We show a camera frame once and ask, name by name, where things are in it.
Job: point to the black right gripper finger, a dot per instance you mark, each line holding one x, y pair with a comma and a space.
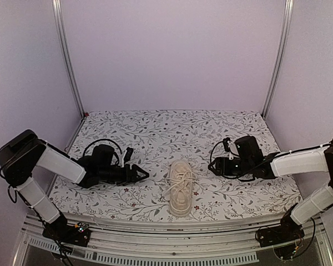
216, 163
217, 170

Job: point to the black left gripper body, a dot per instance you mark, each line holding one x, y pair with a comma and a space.
107, 175

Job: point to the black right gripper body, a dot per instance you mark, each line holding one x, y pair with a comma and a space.
243, 168

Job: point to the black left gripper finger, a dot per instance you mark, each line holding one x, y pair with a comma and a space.
137, 171
135, 179

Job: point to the white shoelace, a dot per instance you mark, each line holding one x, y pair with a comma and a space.
181, 186

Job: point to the white lace sneaker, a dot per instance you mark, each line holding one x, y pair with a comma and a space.
175, 209

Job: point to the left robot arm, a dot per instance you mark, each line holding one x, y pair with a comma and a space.
26, 154

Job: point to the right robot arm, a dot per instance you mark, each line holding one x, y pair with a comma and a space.
311, 161

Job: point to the floral patterned table mat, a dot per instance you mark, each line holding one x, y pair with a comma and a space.
160, 137

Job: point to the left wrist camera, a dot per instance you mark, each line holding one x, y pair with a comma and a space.
126, 156

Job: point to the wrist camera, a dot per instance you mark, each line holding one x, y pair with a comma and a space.
229, 148
126, 156

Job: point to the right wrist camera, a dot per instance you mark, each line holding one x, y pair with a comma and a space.
229, 148

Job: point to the front aluminium rail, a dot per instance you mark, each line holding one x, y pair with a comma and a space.
117, 242

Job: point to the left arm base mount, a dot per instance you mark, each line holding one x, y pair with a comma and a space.
78, 234

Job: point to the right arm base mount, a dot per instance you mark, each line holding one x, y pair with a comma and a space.
280, 235

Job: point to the right aluminium frame post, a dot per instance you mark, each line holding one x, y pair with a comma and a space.
285, 29

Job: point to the aluminium frame post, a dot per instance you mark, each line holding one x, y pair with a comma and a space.
285, 29
59, 22

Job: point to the left aluminium frame post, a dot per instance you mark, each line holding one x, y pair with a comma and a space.
59, 22

